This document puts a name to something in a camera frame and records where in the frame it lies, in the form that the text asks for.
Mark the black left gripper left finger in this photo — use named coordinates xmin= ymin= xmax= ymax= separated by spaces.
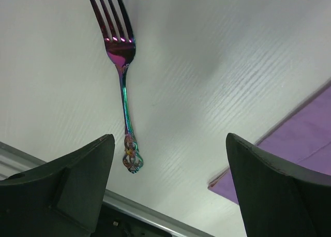
xmin=1 ymin=134 xmax=115 ymax=236

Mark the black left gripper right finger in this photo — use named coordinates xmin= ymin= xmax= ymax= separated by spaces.
xmin=226 ymin=134 xmax=330 ymax=236

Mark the purple princess placemat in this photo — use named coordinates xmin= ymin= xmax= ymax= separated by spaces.
xmin=207 ymin=82 xmax=330 ymax=205

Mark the iridescent purple fork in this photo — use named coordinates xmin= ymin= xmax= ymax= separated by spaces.
xmin=89 ymin=0 xmax=144 ymax=174

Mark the aluminium mounting rail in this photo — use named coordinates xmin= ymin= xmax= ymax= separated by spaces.
xmin=1 ymin=135 xmax=205 ymax=236

